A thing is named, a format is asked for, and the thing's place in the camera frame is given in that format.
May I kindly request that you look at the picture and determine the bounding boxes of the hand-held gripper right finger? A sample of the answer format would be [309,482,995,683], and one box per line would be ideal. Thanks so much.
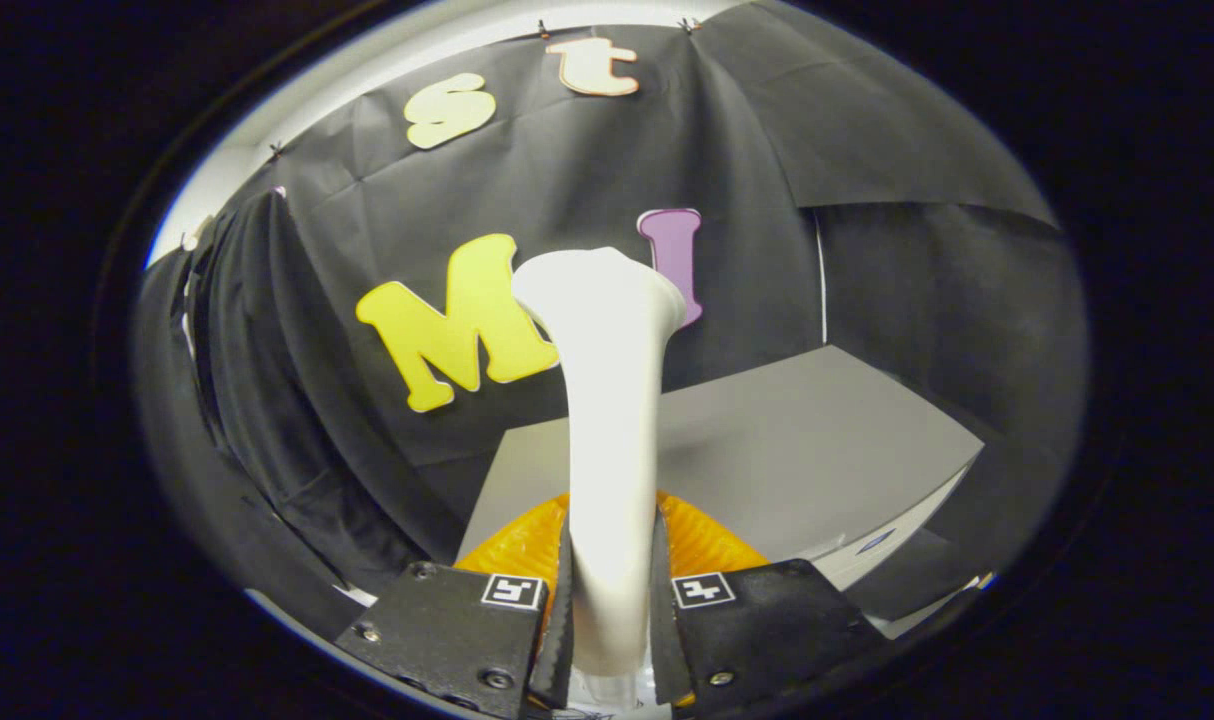
[649,490,890,717]

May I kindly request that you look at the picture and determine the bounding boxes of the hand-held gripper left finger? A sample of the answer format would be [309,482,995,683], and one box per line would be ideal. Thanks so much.
[333,490,576,720]

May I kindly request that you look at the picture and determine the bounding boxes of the white garment steamer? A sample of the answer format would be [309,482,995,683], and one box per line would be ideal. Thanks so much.
[511,246,688,713]

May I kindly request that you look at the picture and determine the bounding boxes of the black suit jacket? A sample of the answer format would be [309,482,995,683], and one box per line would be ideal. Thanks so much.
[177,190,368,591]

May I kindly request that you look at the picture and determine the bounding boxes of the grey cabinet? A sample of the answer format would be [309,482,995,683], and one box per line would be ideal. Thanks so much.
[455,345,998,641]

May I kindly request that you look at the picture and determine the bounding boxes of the black backdrop cloth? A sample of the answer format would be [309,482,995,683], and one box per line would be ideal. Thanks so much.
[132,0,1088,641]

